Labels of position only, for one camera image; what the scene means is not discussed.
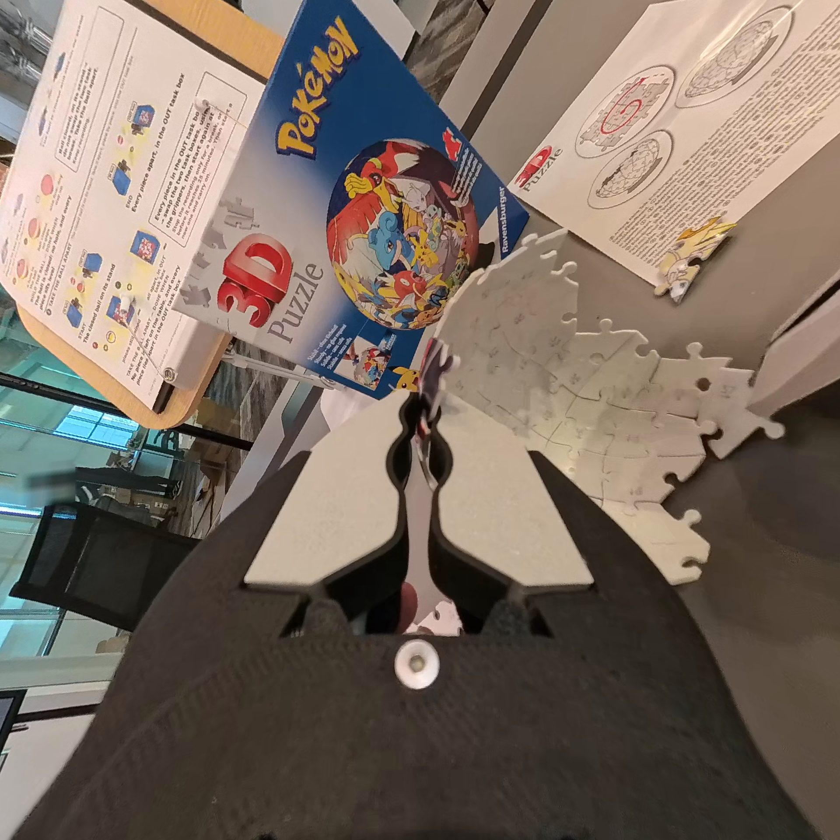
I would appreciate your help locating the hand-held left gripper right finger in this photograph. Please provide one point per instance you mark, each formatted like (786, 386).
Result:
(518, 525)

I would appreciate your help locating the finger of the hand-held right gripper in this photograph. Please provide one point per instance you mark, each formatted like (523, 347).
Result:
(807, 367)

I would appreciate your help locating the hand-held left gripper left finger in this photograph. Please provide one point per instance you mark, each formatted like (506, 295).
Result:
(328, 525)

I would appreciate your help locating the partly built puzzle ball shell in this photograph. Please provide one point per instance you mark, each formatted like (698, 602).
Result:
(558, 394)

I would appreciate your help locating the yellow cream joined puzzle pieces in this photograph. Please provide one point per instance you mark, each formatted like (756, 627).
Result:
(689, 262)

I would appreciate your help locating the puzzle instruction leaflet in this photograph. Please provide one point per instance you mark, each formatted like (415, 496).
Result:
(722, 131)

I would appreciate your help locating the blue puzzle box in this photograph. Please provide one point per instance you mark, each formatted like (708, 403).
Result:
(341, 197)

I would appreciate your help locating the task instruction sheet on clipboard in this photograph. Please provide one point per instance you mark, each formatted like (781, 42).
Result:
(190, 394)

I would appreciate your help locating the black office chair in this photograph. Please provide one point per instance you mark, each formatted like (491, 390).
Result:
(98, 564)

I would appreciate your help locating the dark computer monitor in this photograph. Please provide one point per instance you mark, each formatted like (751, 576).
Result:
(10, 728)

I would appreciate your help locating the printed task instruction sheet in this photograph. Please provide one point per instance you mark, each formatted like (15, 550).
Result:
(118, 164)

